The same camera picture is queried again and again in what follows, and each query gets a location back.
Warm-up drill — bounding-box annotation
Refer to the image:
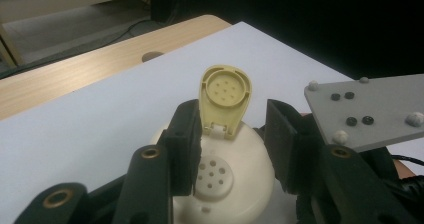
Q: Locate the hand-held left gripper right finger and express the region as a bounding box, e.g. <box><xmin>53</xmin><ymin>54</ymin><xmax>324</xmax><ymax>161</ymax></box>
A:
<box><xmin>266</xmin><ymin>98</ymin><xmax>413</xmax><ymax>224</ymax></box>

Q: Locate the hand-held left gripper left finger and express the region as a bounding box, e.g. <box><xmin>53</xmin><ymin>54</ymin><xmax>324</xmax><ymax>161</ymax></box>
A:
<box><xmin>113</xmin><ymin>98</ymin><xmax>203</xmax><ymax>224</ymax></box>

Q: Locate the white board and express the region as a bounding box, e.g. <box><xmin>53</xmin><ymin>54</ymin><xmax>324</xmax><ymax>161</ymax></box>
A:
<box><xmin>0</xmin><ymin>21</ymin><xmax>424</xmax><ymax>224</ymax></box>

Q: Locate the dark round table grommet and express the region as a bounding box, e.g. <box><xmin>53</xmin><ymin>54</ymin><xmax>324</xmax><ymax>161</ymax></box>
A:
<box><xmin>141</xmin><ymin>51</ymin><xmax>165</xmax><ymax>64</ymax></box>

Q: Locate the black curtain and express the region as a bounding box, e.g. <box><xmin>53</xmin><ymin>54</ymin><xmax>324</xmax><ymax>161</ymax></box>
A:
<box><xmin>149</xmin><ymin>0</ymin><xmax>424</xmax><ymax>81</ymax></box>

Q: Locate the wooden table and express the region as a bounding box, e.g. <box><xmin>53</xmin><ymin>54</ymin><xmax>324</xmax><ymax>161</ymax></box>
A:
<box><xmin>0</xmin><ymin>14</ymin><xmax>232</xmax><ymax>122</ymax></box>

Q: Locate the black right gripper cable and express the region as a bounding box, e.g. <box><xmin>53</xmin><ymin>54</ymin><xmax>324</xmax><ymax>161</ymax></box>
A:
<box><xmin>391</xmin><ymin>154</ymin><xmax>424</xmax><ymax>167</ymax></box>

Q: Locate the black floor cable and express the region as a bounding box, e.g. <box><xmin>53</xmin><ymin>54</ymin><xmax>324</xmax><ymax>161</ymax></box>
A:
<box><xmin>0</xmin><ymin>15</ymin><xmax>153</xmax><ymax>80</ymax></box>

